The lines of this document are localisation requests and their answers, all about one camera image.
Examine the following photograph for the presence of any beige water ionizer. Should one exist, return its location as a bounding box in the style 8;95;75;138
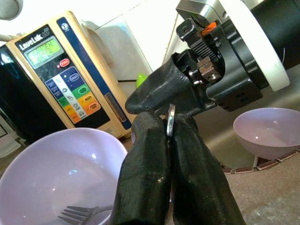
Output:
0;10;132;145

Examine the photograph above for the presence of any silver metal fork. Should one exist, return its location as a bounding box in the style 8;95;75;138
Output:
57;204;115;225
165;104;176;143

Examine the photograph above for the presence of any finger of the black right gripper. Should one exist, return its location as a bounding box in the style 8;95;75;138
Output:
153;93;218;118
125;52;197;113

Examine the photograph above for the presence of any small white green-capped bottle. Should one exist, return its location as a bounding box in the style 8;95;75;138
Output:
135;72;150;90

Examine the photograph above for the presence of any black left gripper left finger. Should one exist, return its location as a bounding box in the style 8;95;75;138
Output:
110;112;172;225

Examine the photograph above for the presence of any purple bowl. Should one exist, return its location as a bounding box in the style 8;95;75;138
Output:
233;107;300;160
0;127;128;225

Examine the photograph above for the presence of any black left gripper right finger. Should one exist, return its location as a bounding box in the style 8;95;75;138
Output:
171;113;247;225

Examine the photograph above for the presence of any clear bubble wrap sheet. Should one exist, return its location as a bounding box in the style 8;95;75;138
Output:
241;196;300;225

